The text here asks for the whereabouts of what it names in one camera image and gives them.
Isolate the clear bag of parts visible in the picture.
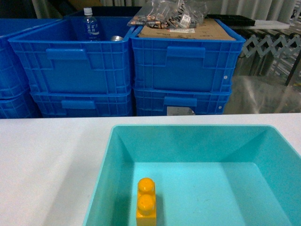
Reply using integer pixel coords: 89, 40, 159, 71
127, 0, 208, 30

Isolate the blue crate far left lower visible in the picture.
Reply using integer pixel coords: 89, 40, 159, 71
0, 90, 42, 119

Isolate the silver can top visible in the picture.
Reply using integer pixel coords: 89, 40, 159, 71
111, 35, 123, 41

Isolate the teal plastic bin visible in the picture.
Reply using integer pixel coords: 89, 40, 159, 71
83, 125, 301, 226

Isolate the blue crate upper right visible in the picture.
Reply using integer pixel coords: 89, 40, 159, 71
131, 20, 245, 92

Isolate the blue crate lower right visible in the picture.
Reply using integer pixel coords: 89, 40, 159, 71
134, 88, 232, 116

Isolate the black tray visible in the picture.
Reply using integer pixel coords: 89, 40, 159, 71
206, 14, 255, 26

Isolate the grey accordion conveyor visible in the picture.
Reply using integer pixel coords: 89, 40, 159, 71
242, 33, 301, 58

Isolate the blue crate far left upper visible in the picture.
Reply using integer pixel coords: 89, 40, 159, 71
0, 18, 58, 99

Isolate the brown cardboard sheet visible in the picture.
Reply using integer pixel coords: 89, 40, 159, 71
138, 19, 235, 40

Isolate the yellow two-stud block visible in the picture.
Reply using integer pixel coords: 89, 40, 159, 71
136, 178, 157, 226

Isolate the water bottle blue label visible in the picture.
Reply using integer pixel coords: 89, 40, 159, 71
83, 8, 101, 41

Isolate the blue crate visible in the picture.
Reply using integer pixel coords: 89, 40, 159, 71
0, 90, 42, 119
131, 20, 245, 92
134, 88, 232, 116
0, 18, 58, 99
8, 16, 137, 95
31, 91, 134, 118

